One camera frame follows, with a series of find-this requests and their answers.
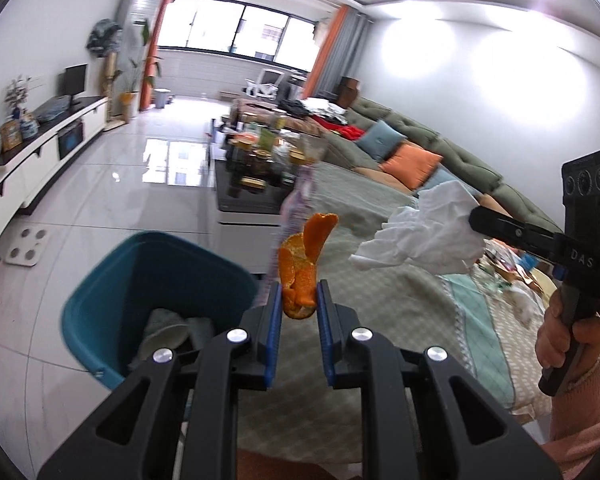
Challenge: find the orange peel piece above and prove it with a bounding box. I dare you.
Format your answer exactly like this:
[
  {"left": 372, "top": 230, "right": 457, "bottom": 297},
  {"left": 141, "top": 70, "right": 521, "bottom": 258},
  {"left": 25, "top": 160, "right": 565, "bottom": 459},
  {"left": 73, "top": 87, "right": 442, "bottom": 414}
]
[{"left": 277, "top": 212, "right": 339, "bottom": 320}]

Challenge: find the white crushed paper cup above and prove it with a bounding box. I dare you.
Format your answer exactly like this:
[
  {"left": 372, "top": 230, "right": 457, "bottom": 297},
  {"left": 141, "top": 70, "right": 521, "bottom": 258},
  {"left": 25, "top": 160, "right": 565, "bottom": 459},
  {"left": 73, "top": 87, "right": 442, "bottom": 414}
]
[{"left": 129, "top": 309, "right": 214, "bottom": 372}]

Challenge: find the white tissue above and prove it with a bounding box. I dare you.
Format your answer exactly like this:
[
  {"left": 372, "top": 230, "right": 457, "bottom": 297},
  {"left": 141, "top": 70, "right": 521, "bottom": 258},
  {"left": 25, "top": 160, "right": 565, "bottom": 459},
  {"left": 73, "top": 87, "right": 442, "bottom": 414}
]
[{"left": 349, "top": 181, "right": 486, "bottom": 275}]

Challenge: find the pink sweater forearm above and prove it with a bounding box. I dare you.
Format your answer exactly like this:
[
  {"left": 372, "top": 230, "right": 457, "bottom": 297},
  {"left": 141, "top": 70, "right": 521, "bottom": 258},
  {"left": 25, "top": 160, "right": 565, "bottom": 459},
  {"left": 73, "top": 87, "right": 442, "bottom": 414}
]
[{"left": 542, "top": 356, "right": 600, "bottom": 479}]

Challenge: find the teal plastic trash bin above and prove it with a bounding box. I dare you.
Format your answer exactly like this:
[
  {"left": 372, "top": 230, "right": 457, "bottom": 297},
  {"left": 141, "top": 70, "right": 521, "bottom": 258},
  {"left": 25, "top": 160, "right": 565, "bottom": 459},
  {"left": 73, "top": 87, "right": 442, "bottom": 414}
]
[{"left": 61, "top": 231, "right": 258, "bottom": 390}]

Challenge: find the person's right hand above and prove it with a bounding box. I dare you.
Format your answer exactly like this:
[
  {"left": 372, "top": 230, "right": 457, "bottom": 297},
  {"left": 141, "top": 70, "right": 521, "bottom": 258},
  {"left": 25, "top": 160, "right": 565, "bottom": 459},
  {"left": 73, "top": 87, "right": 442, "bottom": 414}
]
[{"left": 535, "top": 290, "right": 600, "bottom": 382}]

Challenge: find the patchwork table cloth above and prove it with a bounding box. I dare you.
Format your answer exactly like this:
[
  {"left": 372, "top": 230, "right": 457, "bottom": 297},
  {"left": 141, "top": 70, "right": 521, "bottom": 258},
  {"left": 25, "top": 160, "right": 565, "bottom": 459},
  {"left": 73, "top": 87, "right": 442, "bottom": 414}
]
[{"left": 238, "top": 162, "right": 550, "bottom": 464}]

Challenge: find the green brown sectional sofa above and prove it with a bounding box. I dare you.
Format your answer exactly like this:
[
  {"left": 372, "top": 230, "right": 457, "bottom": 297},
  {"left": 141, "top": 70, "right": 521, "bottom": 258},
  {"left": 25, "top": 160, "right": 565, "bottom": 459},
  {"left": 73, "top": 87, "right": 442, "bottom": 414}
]
[{"left": 287, "top": 98, "right": 562, "bottom": 232}]

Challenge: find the cluttered black coffee table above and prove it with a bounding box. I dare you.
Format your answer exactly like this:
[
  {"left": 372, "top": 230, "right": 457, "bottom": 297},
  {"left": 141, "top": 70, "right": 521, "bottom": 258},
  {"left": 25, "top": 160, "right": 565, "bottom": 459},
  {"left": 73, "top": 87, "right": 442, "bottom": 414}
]
[{"left": 206, "top": 114, "right": 322, "bottom": 276}]

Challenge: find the near blue cushion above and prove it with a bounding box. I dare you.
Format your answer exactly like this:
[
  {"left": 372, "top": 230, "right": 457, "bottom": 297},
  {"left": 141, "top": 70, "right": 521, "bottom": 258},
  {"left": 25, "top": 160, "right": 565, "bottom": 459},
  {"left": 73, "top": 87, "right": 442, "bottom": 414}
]
[{"left": 415, "top": 165, "right": 482, "bottom": 198}]

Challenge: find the blue cushion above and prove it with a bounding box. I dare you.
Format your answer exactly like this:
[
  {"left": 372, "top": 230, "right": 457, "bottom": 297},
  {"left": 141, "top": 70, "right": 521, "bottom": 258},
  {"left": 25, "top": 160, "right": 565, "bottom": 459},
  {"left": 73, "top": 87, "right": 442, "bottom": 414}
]
[
  {"left": 355, "top": 120, "right": 406, "bottom": 162},
  {"left": 415, "top": 165, "right": 482, "bottom": 198}
]

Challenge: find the far orange cushion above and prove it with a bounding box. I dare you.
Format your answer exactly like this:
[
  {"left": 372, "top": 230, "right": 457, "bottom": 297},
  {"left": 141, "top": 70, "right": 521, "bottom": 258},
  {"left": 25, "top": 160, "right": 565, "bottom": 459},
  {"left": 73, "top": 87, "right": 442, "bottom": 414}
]
[{"left": 379, "top": 143, "right": 442, "bottom": 191}]

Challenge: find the far blue cushion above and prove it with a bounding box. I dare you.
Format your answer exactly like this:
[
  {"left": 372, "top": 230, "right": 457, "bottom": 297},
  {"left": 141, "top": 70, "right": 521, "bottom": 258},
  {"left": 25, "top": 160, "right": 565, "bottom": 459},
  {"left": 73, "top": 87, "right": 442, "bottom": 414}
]
[{"left": 355, "top": 120, "right": 406, "bottom": 162}]

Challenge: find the white office chair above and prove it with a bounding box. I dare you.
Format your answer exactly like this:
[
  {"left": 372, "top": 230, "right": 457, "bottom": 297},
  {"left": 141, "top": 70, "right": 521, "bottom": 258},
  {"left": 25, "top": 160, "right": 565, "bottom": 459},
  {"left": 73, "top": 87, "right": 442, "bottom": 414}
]
[{"left": 244, "top": 68, "right": 285, "bottom": 100}]

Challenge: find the white small waste bin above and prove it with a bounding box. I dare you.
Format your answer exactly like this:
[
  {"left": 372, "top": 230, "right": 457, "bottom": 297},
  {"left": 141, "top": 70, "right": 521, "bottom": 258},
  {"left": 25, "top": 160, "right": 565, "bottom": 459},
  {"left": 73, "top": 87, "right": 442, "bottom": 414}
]
[{"left": 152, "top": 88, "right": 171, "bottom": 110}]

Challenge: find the left orange curtain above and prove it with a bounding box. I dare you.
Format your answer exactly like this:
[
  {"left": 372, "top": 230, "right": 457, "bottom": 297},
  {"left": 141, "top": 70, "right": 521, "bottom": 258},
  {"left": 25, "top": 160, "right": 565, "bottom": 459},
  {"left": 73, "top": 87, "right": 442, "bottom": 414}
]
[{"left": 138, "top": 0, "right": 172, "bottom": 112}]

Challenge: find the right orange grey curtain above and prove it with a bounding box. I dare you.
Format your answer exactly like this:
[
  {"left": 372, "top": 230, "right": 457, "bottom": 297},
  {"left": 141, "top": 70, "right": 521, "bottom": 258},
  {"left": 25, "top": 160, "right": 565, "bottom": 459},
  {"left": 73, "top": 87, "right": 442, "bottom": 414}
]
[{"left": 302, "top": 4, "right": 372, "bottom": 99}]

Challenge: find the white bathroom scale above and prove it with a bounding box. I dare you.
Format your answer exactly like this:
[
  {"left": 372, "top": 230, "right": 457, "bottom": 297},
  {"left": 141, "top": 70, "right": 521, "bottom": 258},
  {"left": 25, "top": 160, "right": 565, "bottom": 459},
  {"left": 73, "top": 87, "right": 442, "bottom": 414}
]
[{"left": 5, "top": 226, "right": 52, "bottom": 268}]

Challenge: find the tall green potted plant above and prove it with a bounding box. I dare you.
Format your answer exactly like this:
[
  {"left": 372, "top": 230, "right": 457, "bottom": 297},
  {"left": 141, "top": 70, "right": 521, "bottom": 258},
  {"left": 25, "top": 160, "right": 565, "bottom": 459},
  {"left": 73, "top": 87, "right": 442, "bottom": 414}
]
[{"left": 119, "top": 18, "right": 161, "bottom": 124}]

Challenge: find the large window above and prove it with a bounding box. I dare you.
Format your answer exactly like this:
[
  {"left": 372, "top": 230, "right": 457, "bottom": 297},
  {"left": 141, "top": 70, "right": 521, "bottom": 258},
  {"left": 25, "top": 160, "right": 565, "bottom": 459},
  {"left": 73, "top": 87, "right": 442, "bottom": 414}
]
[{"left": 158, "top": 0, "right": 320, "bottom": 72}]

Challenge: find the white tv cabinet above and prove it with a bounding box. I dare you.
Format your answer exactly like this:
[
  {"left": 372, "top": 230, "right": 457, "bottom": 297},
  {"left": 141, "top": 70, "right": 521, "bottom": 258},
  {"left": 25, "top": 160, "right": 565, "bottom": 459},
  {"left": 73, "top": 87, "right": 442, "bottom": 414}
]
[{"left": 0, "top": 96, "right": 108, "bottom": 237}]

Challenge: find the small black monitor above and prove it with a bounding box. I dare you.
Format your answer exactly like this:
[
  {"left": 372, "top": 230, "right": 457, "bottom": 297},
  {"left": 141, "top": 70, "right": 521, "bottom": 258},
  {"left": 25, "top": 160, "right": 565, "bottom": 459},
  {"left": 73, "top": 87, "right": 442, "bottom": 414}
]
[{"left": 61, "top": 64, "right": 87, "bottom": 106}]

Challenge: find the white standing air conditioner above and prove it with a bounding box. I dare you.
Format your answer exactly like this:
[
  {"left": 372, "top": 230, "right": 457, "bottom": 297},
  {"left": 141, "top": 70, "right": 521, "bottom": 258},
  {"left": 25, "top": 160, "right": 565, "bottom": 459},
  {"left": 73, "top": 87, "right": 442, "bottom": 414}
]
[{"left": 111, "top": 0, "right": 159, "bottom": 116}]

